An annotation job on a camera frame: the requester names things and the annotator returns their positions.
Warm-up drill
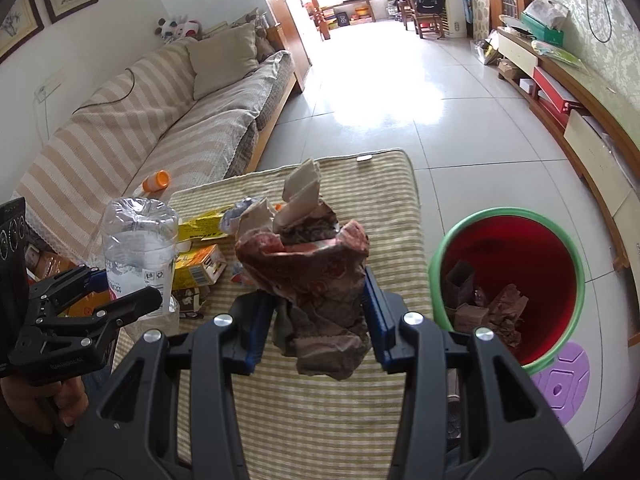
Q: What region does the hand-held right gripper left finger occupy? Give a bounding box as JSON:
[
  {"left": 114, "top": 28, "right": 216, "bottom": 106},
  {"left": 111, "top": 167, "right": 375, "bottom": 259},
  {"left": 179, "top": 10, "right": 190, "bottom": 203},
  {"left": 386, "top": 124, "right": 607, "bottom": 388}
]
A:
[{"left": 55, "top": 290, "right": 278, "bottom": 480}]

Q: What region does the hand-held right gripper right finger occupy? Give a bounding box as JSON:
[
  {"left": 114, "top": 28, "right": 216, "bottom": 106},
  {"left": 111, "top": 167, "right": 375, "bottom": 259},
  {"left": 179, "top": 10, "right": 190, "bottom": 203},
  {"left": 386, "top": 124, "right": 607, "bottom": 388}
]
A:
[{"left": 362, "top": 265, "right": 586, "bottom": 480}]

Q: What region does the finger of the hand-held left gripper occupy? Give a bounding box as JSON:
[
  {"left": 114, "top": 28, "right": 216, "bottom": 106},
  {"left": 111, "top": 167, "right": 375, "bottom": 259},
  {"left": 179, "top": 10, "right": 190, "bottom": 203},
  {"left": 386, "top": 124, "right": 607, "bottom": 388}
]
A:
[
  {"left": 27, "top": 265, "right": 108, "bottom": 313},
  {"left": 60, "top": 287, "right": 164, "bottom": 343}
]

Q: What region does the clear plastic bottle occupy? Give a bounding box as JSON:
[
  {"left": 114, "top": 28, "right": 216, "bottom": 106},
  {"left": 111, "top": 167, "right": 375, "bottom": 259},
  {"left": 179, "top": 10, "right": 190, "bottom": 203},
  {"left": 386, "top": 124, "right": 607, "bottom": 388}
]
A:
[{"left": 101, "top": 196, "right": 180, "bottom": 318}]

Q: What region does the brown paper bag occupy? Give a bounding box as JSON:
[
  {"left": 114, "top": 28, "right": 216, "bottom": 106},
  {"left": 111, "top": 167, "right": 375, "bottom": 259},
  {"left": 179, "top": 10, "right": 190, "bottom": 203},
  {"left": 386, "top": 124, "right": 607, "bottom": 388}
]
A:
[{"left": 235, "top": 159, "right": 372, "bottom": 381}]

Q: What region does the yellow box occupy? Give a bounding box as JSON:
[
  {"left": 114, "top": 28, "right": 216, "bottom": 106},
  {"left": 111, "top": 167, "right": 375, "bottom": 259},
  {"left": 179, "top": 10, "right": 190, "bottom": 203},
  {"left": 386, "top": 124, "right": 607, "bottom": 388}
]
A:
[{"left": 177, "top": 209, "right": 238, "bottom": 247}]

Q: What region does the green red trash bin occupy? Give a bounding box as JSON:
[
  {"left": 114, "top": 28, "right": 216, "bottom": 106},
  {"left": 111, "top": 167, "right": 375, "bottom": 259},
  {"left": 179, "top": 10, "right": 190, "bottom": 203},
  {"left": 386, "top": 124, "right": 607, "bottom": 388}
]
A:
[{"left": 427, "top": 207, "right": 586, "bottom": 373}]

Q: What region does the person's left hand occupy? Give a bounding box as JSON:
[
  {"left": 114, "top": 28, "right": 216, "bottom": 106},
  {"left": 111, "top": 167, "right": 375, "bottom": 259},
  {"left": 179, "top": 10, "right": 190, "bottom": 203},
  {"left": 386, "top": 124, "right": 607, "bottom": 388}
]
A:
[{"left": 0, "top": 374, "right": 90, "bottom": 436}]

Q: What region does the yellow orange carton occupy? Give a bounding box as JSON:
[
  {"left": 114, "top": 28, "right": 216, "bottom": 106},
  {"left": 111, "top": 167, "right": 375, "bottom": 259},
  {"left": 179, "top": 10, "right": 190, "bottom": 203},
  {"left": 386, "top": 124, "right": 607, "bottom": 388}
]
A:
[{"left": 171, "top": 244, "right": 228, "bottom": 292}]

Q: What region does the green striped tablecloth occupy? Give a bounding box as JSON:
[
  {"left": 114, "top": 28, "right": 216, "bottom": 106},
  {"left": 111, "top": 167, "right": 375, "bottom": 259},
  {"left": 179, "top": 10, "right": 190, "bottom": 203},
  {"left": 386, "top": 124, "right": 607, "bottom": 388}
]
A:
[{"left": 112, "top": 147, "right": 453, "bottom": 480}]

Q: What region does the crumpled silver wrapper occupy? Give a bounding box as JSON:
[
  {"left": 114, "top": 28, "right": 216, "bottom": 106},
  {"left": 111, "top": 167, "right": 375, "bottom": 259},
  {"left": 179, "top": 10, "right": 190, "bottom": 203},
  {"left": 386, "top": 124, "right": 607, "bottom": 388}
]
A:
[{"left": 220, "top": 199, "right": 261, "bottom": 233}]

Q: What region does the crushed brown cardboard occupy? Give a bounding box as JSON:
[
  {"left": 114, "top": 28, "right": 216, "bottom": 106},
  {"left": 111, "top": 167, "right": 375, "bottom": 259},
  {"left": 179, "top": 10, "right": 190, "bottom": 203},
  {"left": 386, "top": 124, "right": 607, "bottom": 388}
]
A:
[{"left": 442, "top": 260, "right": 531, "bottom": 348}]

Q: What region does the orange plastic cup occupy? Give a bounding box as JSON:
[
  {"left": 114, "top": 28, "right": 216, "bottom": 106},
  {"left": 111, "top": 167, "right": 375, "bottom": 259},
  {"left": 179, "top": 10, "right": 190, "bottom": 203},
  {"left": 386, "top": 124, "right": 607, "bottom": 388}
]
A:
[{"left": 142, "top": 170, "right": 172, "bottom": 194}]

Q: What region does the striped beige sofa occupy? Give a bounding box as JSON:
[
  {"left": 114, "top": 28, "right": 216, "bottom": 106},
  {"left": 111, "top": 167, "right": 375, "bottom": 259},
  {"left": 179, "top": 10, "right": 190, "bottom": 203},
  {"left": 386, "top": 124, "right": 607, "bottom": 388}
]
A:
[{"left": 12, "top": 35, "right": 296, "bottom": 266}]

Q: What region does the purple round mat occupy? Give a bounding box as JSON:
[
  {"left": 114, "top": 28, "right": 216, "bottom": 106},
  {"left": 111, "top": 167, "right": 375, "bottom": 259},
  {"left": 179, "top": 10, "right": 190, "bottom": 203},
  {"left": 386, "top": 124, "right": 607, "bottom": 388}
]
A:
[{"left": 529, "top": 341, "right": 592, "bottom": 427}]

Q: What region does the beige pillow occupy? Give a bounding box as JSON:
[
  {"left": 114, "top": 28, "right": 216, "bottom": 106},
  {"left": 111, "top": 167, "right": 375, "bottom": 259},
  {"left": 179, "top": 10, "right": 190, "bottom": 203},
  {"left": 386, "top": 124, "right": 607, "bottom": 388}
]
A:
[{"left": 186, "top": 22, "right": 261, "bottom": 101}]

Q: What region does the cow plush toy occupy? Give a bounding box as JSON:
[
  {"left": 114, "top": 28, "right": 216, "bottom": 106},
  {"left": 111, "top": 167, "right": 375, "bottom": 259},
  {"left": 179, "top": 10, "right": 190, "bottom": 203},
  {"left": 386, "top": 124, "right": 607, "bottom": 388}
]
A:
[{"left": 157, "top": 16, "right": 201, "bottom": 43}]

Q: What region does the small cardboard box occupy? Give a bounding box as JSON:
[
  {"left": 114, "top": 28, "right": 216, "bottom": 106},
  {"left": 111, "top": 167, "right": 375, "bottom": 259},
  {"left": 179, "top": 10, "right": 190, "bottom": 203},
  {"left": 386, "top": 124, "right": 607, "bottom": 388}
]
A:
[{"left": 497, "top": 59, "right": 526, "bottom": 81}]

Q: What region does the long wooden television cabinet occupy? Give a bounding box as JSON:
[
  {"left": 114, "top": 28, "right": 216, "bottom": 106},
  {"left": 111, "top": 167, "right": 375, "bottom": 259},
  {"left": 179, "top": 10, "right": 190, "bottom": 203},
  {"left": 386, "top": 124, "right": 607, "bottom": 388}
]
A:
[{"left": 495, "top": 25, "right": 640, "bottom": 271}]

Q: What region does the yellow green plastic bag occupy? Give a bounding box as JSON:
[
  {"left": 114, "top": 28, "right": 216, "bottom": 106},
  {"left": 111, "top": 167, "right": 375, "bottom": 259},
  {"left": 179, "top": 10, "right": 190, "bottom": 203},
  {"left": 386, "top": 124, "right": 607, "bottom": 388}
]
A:
[{"left": 472, "top": 37, "right": 501, "bottom": 66}]

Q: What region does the red flat box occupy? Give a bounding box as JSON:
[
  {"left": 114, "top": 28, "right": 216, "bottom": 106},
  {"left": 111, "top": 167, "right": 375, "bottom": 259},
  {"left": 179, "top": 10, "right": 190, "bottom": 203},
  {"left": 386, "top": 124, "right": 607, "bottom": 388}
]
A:
[{"left": 531, "top": 66, "right": 583, "bottom": 116}]

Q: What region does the brown wooden cabinet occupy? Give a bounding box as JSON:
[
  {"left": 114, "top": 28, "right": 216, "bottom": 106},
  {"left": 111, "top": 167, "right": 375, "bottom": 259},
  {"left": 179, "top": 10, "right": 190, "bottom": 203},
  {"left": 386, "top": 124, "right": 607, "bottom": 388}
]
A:
[{"left": 267, "top": 0, "right": 311, "bottom": 93}]

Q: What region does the wooden chair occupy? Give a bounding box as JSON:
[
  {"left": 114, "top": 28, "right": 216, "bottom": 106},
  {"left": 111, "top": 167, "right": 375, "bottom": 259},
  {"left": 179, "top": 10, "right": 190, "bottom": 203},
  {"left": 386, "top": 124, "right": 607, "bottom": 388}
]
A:
[{"left": 400, "top": 0, "right": 446, "bottom": 40}]

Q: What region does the green plastic packet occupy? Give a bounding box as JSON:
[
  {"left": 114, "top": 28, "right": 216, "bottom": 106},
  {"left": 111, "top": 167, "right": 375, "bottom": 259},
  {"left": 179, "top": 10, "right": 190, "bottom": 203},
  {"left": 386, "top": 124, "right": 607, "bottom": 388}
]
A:
[{"left": 531, "top": 39, "right": 588, "bottom": 71}]

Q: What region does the green box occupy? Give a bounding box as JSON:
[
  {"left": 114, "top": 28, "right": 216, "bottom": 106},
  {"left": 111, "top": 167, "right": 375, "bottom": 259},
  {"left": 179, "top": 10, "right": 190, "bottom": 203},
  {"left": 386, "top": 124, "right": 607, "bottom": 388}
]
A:
[{"left": 520, "top": 12, "right": 565, "bottom": 45}]

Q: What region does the white paper bag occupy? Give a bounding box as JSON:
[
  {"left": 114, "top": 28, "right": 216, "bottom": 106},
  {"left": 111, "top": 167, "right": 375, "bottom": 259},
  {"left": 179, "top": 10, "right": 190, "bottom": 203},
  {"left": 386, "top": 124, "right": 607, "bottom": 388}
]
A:
[{"left": 524, "top": 0, "right": 571, "bottom": 31}]

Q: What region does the white wall socket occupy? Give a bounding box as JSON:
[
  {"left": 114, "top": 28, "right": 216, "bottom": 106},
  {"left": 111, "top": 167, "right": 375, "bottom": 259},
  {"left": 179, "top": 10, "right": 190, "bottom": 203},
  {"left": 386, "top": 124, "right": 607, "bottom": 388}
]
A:
[{"left": 34, "top": 77, "right": 63, "bottom": 103}]

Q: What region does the wooden post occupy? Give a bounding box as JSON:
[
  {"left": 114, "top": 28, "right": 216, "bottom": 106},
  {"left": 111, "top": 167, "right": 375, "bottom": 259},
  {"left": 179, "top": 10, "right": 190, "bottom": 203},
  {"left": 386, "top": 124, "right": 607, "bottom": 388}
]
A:
[{"left": 292, "top": 0, "right": 331, "bottom": 41}]

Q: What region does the black wall cable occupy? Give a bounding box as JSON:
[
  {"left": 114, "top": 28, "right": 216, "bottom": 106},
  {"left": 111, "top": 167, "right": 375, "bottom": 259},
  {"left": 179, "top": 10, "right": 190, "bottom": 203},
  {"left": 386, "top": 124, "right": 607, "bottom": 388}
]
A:
[{"left": 586, "top": 0, "right": 613, "bottom": 43}]

